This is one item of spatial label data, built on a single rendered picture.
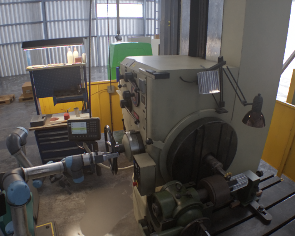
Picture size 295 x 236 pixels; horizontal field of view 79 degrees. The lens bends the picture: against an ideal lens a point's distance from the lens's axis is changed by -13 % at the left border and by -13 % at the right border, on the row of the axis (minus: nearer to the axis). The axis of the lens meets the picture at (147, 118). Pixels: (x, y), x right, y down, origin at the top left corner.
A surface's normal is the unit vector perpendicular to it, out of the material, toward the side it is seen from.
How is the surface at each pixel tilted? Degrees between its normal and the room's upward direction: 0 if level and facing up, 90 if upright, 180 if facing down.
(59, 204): 0
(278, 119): 90
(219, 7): 90
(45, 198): 0
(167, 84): 90
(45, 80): 90
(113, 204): 0
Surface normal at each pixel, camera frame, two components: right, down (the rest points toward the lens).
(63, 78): 0.29, 0.37
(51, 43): 0.25, -0.17
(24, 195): 0.76, 0.13
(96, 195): 0.00, -0.92
